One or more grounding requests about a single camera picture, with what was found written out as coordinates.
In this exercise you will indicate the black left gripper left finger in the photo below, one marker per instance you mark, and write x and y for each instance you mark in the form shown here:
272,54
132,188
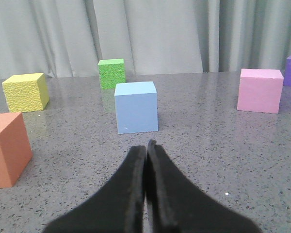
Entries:
116,208

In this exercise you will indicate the grey curtain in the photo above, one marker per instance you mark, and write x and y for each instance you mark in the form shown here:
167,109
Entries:
67,38

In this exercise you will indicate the pink foam cube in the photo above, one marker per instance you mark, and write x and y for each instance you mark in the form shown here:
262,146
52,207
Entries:
260,90

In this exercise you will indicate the green foam cube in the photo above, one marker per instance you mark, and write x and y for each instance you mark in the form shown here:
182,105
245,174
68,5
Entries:
111,72

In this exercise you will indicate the light blue foam cube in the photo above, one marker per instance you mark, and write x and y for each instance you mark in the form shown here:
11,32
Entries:
136,107

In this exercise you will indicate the yellow foam cube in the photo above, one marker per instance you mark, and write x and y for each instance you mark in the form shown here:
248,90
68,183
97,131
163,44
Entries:
26,92

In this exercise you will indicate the orange foam cube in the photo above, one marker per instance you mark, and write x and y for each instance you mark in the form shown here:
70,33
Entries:
15,149

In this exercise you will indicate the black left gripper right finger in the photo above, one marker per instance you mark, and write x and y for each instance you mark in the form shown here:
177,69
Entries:
178,206

